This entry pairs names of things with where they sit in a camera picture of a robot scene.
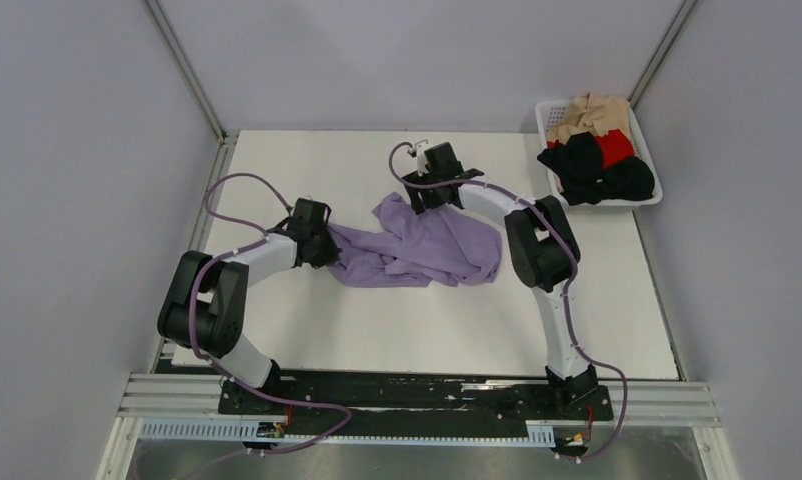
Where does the purple t shirt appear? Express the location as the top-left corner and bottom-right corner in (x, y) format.
(327, 193), (503, 288)

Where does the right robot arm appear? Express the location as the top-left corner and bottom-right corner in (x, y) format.
(388, 140), (599, 418)

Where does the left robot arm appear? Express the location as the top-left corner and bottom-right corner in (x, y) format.
(157, 198), (340, 413)

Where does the black t shirt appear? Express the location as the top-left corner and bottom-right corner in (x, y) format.
(537, 130), (656, 206)

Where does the white plastic laundry basket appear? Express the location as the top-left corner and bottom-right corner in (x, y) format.
(535, 93), (663, 209)

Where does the beige t shirt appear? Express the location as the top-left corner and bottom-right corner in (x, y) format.
(545, 93), (631, 144)

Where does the red t shirt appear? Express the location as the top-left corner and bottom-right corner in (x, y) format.
(543, 130), (636, 173)

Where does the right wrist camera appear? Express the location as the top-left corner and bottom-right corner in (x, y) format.
(407, 139), (430, 158)

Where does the left aluminium corner post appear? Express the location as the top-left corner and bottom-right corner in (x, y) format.
(141, 0), (227, 144)

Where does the aluminium corner post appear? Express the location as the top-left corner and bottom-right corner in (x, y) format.
(141, 0), (227, 144)
(629, 0), (701, 109)

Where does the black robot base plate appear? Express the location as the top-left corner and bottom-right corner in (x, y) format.
(218, 369), (614, 439)

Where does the white slotted cable duct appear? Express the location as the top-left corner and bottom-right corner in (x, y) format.
(139, 417), (556, 448)

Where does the right aluminium corner post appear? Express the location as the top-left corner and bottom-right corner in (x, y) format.
(629, 0), (701, 109)

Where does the aluminium frame rail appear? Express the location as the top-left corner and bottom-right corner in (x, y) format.
(118, 370), (721, 427)

